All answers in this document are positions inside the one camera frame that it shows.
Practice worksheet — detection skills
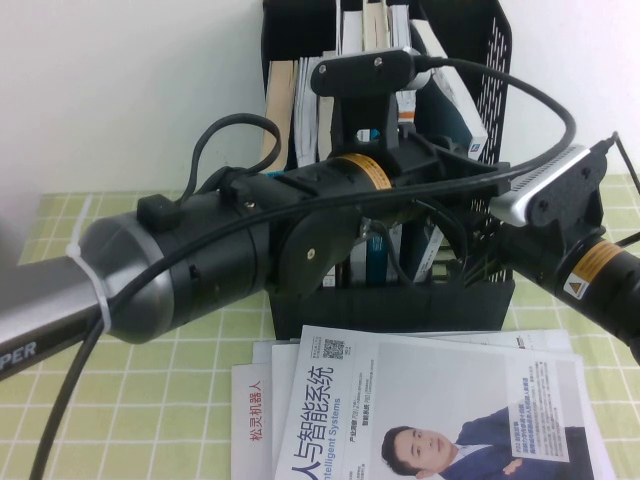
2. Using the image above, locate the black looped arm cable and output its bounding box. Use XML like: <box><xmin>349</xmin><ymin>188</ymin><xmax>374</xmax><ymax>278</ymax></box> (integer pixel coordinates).
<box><xmin>182</xmin><ymin>113</ymin><xmax>282</xmax><ymax>201</ymax></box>

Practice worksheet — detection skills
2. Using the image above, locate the green checked tablecloth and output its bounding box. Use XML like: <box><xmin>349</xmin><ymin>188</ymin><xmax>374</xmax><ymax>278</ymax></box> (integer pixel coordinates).
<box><xmin>0</xmin><ymin>174</ymin><xmax>640</xmax><ymax>480</ymax></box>

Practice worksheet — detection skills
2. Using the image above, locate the plain white magazine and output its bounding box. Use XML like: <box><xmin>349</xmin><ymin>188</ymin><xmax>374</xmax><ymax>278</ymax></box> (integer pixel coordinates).
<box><xmin>271</xmin><ymin>343</ymin><xmax>619</xmax><ymax>480</ymax></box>

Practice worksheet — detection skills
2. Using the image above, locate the white zip tie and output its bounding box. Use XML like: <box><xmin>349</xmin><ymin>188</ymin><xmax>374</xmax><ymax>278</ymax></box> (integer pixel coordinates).
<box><xmin>64</xmin><ymin>197</ymin><xmax>114</xmax><ymax>334</ymax></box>

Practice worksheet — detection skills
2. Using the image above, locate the blue spine mechanical book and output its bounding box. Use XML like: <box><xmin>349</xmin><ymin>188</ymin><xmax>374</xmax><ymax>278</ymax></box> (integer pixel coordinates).
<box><xmin>357</xmin><ymin>1</ymin><xmax>396</xmax><ymax>287</ymax></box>

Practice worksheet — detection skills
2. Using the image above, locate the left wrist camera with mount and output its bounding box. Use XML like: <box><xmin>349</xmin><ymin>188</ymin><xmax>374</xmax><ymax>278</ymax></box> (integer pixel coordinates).
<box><xmin>308</xmin><ymin>45</ymin><xmax>437</xmax><ymax>156</ymax></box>

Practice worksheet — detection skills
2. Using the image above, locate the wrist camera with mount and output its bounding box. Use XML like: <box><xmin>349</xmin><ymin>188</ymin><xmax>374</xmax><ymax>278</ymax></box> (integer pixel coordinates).
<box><xmin>308</xmin><ymin>45</ymin><xmax>437</xmax><ymax>156</ymax></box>
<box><xmin>488</xmin><ymin>143</ymin><xmax>609</xmax><ymax>246</ymax></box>

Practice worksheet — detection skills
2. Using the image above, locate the thin black camera cable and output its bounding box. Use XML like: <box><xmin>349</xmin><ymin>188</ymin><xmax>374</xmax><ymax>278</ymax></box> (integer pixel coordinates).
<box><xmin>594</xmin><ymin>130</ymin><xmax>640</xmax><ymax>196</ymax></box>

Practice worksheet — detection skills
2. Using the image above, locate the thick black camera cable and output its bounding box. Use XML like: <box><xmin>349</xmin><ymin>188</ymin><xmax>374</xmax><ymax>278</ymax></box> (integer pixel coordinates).
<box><xmin>27</xmin><ymin>53</ymin><xmax>579</xmax><ymax>480</ymax></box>

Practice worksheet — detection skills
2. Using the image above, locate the car suspension book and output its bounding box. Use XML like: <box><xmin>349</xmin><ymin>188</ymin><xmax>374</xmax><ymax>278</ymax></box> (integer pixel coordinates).
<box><xmin>409</xmin><ymin>19</ymin><xmax>490</xmax><ymax>282</ymax></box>

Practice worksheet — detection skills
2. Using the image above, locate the tall thin white sheet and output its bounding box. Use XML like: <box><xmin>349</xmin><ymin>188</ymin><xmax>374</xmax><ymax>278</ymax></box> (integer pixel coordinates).
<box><xmin>333</xmin><ymin>0</ymin><xmax>345</xmax><ymax>56</ymax></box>

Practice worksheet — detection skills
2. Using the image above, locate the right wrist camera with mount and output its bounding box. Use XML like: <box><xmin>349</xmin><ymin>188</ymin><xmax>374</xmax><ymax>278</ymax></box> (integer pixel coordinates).
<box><xmin>488</xmin><ymin>143</ymin><xmax>609</xmax><ymax>246</ymax></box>

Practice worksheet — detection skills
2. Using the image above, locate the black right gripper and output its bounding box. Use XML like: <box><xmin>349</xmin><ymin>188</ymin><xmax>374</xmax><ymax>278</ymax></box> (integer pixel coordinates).
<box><xmin>469</xmin><ymin>224</ymin><xmax>531</xmax><ymax>281</ymax></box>

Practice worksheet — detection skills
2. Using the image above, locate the Intelligent Systems magazine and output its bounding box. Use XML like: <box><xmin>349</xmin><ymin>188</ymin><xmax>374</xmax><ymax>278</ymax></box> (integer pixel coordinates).
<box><xmin>272</xmin><ymin>324</ymin><xmax>599</xmax><ymax>480</ymax></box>

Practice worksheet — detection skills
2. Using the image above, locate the cyan spine book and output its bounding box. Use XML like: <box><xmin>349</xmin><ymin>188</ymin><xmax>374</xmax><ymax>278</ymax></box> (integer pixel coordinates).
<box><xmin>263</xmin><ymin>59</ymin><xmax>296</xmax><ymax>179</ymax></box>

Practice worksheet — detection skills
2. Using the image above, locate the thin white spine book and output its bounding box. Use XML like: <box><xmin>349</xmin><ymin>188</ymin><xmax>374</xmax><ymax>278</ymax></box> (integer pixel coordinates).
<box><xmin>317</xmin><ymin>49</ymin><xmax>337</xmax><ymax>289</ymax></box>

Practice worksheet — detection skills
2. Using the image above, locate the slim white orange-band book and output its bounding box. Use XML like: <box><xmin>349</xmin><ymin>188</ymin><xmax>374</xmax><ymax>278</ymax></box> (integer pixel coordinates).
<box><xmin>388</xmin><ymin>4</ymin><xmax>419</xmax><ymax>281</ymax></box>

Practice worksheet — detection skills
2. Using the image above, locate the black plastic book holder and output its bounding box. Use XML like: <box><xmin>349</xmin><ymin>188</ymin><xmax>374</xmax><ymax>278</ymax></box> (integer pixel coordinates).
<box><xmin>262</xmin><ymin>0</ymin><xmax>516</xmax><ymax>342</ymax></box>

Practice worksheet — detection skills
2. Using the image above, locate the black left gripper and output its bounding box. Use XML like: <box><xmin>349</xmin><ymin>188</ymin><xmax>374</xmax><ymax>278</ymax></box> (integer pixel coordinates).
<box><xmin>389</xmin><ymin>127</ymin><xmax>514</xmax><ymax>221</ymax></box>

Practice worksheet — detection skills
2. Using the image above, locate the black spine robot book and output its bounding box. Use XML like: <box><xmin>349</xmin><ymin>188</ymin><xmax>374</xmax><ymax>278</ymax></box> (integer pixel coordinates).
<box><xmin>293</xmin><ymin>56</ymin><xmax>321</xmax><ymax>169</ymax></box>

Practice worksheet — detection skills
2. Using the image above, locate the thick white orange-band book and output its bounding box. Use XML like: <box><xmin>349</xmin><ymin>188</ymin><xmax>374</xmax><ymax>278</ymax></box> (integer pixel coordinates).
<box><xmin>342</xmin><ymin>9</ymin><xmax>371</xmax><ymax>289</ymax></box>

